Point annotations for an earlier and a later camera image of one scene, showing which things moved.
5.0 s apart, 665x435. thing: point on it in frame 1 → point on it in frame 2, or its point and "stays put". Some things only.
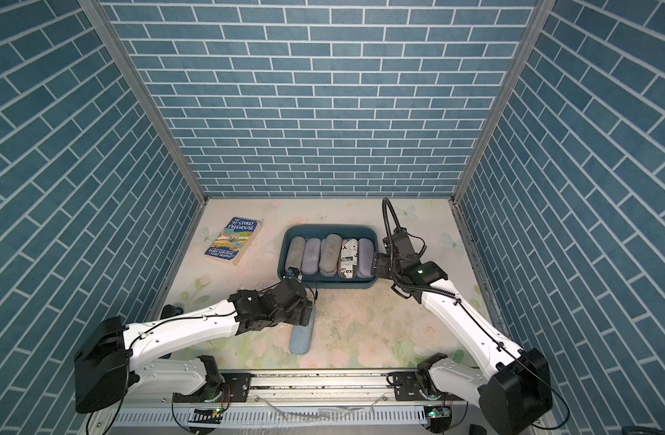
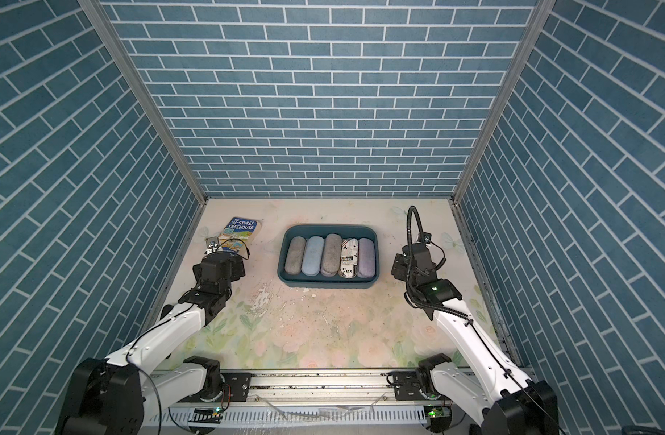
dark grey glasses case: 330,254 stays put
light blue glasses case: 302,335 → 313,256
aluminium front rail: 320,386 stays put
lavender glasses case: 366,247 stays put
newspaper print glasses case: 348,258 stays put
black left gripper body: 294,316 → 236,269
